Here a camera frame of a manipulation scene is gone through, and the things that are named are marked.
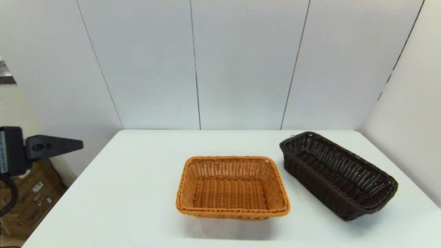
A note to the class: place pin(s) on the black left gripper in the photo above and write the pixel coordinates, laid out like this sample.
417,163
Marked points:
13,151

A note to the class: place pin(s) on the orange wicker basket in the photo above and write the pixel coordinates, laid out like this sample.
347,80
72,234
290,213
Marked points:
231,193

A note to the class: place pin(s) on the dark brown wicker basket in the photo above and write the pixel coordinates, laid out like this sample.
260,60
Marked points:
337,175

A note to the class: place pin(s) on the brown cardboard box white label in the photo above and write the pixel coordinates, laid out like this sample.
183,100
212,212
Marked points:
34,193
34,215
39,170

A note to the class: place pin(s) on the grey metal wall fixture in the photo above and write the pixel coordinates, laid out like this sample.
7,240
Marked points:
5,74

